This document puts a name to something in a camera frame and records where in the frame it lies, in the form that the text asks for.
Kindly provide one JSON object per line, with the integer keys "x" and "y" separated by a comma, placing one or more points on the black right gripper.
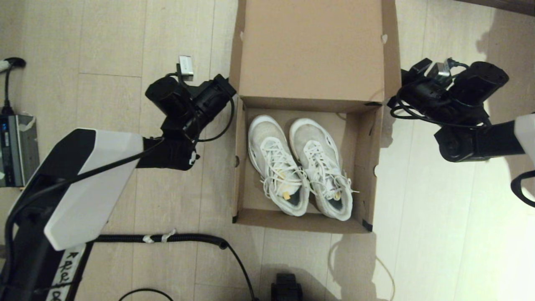
{"x": 420, "y": 94}

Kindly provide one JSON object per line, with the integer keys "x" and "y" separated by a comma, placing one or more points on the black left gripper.
{"x": 215, "y": 96}

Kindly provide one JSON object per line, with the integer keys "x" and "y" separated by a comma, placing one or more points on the white lace-up sneaker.
{"x": 276, "y": 167}
{"x": 326, "y": 171}

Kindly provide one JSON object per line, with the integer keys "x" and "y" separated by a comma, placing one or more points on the brown cardboard shoe box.
{"x": 313, "y": 50}

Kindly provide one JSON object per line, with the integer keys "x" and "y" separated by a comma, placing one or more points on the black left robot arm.
{"x": 83, "y": 188}

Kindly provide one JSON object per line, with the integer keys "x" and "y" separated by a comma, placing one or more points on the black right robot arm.
{"x": 476, "y": 125}

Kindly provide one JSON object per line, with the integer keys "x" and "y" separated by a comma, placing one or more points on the grey power supply box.
{"x": 19, "y": 150}

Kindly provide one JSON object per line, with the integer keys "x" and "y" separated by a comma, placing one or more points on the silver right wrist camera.
{"x": 441, "y": 71}

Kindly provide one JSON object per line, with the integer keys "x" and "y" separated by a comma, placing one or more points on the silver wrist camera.
{"x": 441, "y": 71}
{"x": 186, "y": 67}

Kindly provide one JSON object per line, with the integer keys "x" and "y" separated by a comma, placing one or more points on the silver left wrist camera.
{"x": 186, "y": 67}

